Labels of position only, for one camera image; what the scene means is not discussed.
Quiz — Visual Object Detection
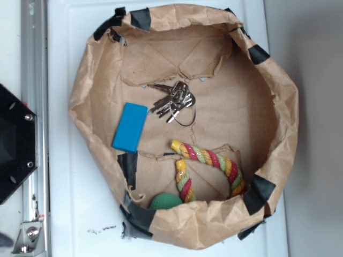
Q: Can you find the silver key bunch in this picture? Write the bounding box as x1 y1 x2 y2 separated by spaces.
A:
147 81 196 127

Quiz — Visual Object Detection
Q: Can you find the blue rectangular block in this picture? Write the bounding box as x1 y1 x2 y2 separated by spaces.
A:
112 102 148 154

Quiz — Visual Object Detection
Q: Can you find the green ball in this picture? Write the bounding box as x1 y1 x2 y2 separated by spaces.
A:
150 193 182 210

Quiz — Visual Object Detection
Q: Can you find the brown paper-lined bin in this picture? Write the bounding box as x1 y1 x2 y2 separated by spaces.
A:
69 4 299 250

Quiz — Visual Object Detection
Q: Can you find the multicolour rope toy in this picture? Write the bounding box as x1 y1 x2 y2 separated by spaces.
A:
170 139 247 203

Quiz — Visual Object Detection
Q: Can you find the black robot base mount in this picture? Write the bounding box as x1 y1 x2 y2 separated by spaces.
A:
1 85 37 204

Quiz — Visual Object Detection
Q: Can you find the aluminium frame rail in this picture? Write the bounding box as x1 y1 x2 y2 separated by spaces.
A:
11 1 51 256

